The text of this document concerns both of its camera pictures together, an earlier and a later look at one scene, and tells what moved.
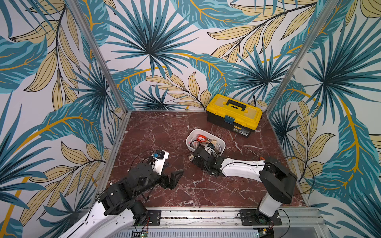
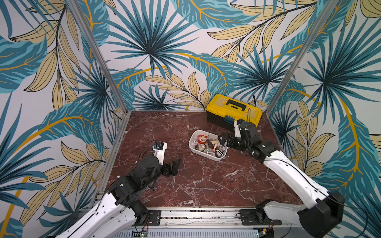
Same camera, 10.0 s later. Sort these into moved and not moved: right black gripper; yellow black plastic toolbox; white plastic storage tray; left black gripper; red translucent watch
Moved: right black gripper; left black gripper
Not moved: yellow black plastic toolbox; white plastic storage tray; red translucent watch
